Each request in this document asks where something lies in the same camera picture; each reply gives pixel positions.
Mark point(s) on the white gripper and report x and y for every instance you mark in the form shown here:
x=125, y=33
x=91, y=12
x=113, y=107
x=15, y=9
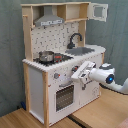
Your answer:
x=81, y=75

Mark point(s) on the white oven door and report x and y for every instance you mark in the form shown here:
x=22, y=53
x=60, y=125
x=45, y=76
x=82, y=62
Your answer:
x=62, y=98

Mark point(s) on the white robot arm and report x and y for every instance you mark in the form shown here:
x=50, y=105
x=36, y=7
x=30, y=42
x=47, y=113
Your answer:
x=104, y=75

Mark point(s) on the wooden toy kitchen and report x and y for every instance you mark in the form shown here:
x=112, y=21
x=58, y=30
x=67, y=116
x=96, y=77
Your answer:
x=52, y=38

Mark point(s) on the right red stove knob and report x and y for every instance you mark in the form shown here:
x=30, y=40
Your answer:
x=75, y=68

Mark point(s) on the red stove knob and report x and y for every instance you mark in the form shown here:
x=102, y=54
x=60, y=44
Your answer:
x=75, y=68
x=56, y=75

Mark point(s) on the white fridge door with dispenser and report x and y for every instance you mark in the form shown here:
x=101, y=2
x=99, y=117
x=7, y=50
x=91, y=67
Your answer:
x=90, y=89

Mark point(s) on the grey sink basin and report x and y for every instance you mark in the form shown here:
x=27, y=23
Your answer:
x=79, y=51

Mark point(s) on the left red stove knob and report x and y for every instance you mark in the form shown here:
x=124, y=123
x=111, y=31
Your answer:
x=56, y=75

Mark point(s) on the black stovetop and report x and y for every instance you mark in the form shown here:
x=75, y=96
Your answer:
x=58, y=58

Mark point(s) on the black faucet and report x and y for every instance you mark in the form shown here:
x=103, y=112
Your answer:
x=71, y=44

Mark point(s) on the silver cooking pot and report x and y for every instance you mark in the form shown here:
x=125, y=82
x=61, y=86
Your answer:
x=46, y=56

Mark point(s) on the white microwave cabinet door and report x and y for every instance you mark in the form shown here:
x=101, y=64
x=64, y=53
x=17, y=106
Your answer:
x=98, y=11

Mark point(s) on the silver range hood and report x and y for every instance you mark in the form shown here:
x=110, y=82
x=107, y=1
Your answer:
x=48, y=18

